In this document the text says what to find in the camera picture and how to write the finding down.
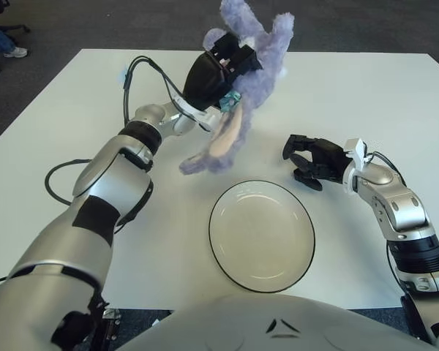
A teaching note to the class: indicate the purple plush bunny doll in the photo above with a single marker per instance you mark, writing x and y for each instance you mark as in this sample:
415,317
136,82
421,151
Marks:
256,87

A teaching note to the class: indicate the black metal bracket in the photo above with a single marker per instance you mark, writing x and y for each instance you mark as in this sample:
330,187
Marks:
109,329

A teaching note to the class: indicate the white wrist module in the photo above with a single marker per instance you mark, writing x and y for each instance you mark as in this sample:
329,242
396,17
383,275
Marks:
201,117
358,150

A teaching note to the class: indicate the black chair base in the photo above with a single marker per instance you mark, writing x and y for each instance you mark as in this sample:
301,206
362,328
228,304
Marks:
16,28

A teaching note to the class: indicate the white plate black rim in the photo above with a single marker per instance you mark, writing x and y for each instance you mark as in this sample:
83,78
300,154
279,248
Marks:
261,237

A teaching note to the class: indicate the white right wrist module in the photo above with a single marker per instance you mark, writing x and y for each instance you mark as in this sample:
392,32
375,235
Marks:
358,150

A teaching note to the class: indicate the white sneaker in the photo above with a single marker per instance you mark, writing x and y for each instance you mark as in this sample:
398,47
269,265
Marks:
16,52

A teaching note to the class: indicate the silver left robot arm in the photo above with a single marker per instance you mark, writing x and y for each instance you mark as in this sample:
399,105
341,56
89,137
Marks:
106,183

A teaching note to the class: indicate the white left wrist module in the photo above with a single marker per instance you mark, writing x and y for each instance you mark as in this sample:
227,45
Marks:
201,117

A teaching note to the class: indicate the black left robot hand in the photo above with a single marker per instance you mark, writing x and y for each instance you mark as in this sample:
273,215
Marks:
205,80

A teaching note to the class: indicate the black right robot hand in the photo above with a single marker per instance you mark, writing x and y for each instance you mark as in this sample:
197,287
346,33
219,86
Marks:
329,157

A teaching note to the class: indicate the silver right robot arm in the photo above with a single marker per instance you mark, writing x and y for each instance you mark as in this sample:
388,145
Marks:
402,212

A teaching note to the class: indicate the blue jeans leg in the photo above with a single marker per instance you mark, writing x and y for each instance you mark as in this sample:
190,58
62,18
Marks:
0,36

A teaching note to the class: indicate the grey robot torso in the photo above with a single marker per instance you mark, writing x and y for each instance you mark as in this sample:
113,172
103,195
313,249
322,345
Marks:
259,325

